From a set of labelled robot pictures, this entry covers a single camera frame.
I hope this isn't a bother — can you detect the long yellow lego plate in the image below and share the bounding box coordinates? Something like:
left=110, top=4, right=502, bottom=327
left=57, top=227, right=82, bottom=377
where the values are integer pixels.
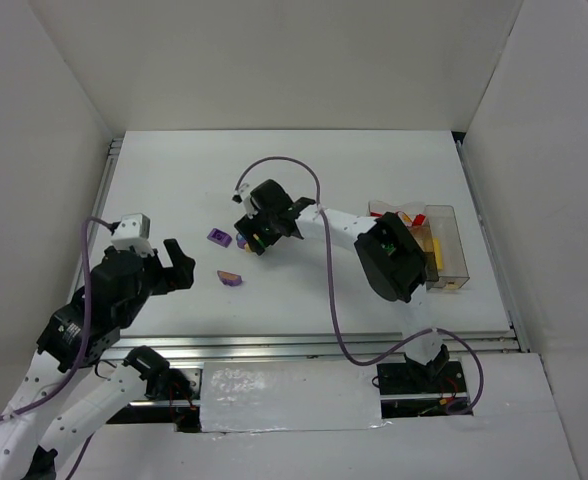
left=432, top=237, right=445, bottom=272

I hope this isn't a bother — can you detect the amber plastic container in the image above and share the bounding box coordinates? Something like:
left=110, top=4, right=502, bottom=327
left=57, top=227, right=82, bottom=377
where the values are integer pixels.
left=409, top=224, right=434, bottom=253

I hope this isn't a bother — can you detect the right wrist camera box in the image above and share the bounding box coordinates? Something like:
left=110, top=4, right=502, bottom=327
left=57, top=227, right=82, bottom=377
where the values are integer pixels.
left=232, top=183, right=257, bottom=218

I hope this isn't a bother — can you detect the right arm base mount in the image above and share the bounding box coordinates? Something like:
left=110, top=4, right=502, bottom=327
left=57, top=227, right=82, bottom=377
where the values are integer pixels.
left=372, top=361, right=470, bottom=419

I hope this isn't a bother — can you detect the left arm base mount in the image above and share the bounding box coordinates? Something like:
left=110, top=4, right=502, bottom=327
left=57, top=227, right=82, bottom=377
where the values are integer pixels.
left=107, top=367, right=203, bottom=433

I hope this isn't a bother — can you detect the purple round flower lego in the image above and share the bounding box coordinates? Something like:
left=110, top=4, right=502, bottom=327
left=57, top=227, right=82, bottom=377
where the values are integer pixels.
left=236, top=233, right=251, bottom=252

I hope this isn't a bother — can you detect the white taped panel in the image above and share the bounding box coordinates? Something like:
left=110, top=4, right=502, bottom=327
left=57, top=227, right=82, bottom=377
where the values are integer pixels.
left=200, top=360, right=383, bottom=433

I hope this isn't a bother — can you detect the red flower lego piece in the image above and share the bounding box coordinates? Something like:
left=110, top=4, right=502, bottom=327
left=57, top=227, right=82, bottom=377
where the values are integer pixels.
left=397, top=211, right=412, bottom=224

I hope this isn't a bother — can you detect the purple butterfly half lego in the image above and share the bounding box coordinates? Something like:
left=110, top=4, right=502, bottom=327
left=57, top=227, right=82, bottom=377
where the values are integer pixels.
left=217, top=270, right=243, bottom=287

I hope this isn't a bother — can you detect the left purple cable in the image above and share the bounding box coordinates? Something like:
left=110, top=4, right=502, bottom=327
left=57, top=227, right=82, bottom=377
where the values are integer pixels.
left=0, top=217, right=125, bottom=480

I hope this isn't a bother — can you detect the tall smoky plastic container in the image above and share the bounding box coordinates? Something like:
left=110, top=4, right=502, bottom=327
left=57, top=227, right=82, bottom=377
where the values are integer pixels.
left=425, top=205, right=470, bottom=290

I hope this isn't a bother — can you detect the yellow half round lego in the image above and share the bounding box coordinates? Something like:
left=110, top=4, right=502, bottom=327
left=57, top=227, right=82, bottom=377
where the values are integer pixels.
left=245, top=233, right=265, bottom=255

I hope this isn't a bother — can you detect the aluminium front rail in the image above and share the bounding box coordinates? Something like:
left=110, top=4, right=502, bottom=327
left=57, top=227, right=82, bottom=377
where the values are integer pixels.
left=103, top=331, right=520, bottom=361

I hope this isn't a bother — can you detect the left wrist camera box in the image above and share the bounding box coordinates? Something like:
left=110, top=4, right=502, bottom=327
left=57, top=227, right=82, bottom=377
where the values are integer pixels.
left=111, top=213, right=153, bottom=256

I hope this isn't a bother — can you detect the purple sloped lego brick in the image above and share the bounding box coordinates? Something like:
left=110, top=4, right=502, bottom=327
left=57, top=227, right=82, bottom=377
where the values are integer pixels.
left=207, top=228, right=232, bottom=248

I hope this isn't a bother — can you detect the purple cable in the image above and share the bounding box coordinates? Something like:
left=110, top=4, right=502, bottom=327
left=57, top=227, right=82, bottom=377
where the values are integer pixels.
left=231, top=156, right=485, bottom=415
left=0, top=217, right=125, bottom=480

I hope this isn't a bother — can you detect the small red lego brick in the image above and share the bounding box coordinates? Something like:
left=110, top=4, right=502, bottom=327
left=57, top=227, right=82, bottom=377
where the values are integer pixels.
left=412, top=214, right=426, bottom=227

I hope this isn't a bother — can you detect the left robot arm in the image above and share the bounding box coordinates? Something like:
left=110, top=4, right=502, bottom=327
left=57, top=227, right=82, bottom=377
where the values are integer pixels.
left=0, top=239, right=195, bottom=479

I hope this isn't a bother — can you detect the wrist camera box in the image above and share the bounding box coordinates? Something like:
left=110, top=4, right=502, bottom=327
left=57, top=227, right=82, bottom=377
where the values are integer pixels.
left=111, top=213, right=153, bottom=256
left=232, top=183, right=257, bottom=218

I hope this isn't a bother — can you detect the clear plastic container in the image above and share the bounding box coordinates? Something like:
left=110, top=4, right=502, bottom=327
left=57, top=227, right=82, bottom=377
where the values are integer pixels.
left=367, top=200, right=427, bottom=228

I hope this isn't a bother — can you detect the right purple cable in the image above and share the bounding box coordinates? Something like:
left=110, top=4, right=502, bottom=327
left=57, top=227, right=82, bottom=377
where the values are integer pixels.
left=231, top=156, right=485, bottom=415

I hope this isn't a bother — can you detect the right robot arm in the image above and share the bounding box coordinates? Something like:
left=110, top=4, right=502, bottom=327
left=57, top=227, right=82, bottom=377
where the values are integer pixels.
left=233, top=179, right=449, bottom=383

